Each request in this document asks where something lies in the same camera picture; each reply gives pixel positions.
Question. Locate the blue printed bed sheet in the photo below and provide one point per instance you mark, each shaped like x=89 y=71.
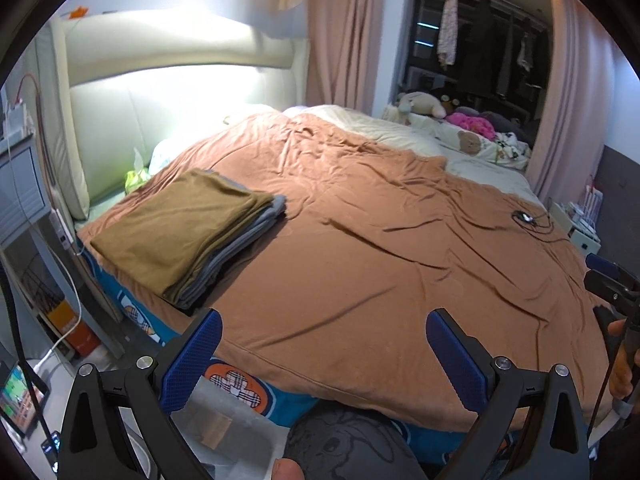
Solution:
x=240 y=385

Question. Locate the floral hanging garment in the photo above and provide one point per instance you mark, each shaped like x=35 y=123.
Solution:
x=447 y=30

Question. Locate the small black phone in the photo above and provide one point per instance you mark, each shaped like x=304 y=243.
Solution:
x=52 y=450

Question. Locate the cream padded bed headboard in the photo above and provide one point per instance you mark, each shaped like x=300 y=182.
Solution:
x=175 y=110

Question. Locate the green tissue pack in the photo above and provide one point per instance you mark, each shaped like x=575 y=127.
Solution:
x=136 y=177

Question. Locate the white power adapter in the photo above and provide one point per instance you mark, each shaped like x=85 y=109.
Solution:
x=19 y=117

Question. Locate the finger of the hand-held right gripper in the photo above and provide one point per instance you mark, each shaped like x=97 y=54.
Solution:
x=607 y=280

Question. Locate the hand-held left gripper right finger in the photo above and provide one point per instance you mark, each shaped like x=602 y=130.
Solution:
x=457 y=360

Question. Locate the olive printed t-shirt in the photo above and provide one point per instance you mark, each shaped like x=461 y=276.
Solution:
x=170 y=230

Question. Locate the orange box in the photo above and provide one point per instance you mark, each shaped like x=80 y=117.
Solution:
x=80 y=337

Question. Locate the person's right hand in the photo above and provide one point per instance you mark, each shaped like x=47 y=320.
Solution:
x=622 y=380

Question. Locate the small black device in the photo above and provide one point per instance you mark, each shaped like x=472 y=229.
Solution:
x=521 y=217

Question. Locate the grey folded clothes stack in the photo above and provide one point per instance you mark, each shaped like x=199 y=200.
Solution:
x=240 y=245

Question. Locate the white plush toy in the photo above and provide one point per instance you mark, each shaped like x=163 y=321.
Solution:
x=422 y=105

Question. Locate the clear plastic storage box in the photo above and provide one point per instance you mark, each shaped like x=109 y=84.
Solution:
x=250 y=440

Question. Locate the white drawer cabinet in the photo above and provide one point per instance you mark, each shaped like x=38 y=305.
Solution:
x=580 y=235

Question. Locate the striped gift bag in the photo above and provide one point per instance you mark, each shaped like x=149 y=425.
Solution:
x=592 y=200

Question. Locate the grey bedside cabinet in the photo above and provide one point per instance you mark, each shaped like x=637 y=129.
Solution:
x=20 y=195

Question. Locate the cream bear-print pillow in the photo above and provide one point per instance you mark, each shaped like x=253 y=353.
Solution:
x=467 y=142

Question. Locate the pink curtain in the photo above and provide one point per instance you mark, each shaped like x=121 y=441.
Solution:
x=350 y=35
x=565 y=110

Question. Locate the orange-brown blanket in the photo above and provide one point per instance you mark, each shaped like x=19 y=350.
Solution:
x=375 y=285

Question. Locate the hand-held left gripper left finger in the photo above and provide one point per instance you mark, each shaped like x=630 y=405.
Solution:
x=192 y=360

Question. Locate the person's grey patterned trousers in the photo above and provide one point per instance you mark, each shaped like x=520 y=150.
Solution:
x=350 y=440

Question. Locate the black and white printed cloth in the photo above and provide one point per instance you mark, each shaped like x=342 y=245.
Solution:
x=512 y=146

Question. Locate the tablet with lit screen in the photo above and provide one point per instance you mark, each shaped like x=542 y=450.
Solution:
x=20 y=400

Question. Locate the white power strip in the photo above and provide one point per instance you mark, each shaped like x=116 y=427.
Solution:
x=62 y=230

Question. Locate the person's left hand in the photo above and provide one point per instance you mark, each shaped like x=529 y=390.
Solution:
x=287 y=470

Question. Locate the pink crumpled cloth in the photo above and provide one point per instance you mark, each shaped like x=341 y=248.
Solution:
x=470 y=124

